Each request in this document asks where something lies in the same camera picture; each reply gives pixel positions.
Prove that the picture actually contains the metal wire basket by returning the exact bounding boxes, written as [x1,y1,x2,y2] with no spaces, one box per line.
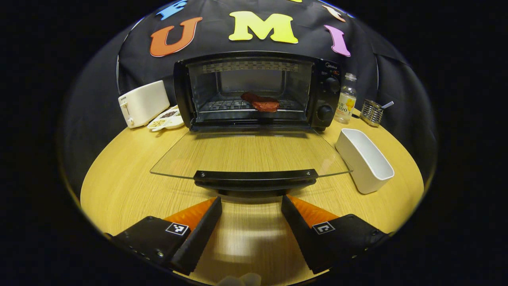
[360,99,384,128]

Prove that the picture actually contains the white divided snack plate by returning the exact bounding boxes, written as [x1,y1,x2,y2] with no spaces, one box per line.
[147,105,185,132]

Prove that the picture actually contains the black electric oven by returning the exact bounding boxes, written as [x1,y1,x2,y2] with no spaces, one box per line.
[150,51,353,197]

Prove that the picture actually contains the brown meat piece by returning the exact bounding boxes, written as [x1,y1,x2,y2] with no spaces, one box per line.
[241,92,281,112]

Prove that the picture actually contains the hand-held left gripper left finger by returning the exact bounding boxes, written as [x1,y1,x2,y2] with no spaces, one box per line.
[106,196,223,276]

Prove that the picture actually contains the clear plastic bottle yellow label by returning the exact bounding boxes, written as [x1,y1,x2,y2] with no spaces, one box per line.
[334,73,357,124]

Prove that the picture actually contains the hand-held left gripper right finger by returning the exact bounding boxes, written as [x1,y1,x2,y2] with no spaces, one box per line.
[281,195,391,274]

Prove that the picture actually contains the white toaster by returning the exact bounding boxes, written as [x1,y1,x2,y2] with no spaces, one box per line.
[118,80,170,129]

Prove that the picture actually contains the white rectangular dish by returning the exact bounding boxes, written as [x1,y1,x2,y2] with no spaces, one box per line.
[335,128,395,195]

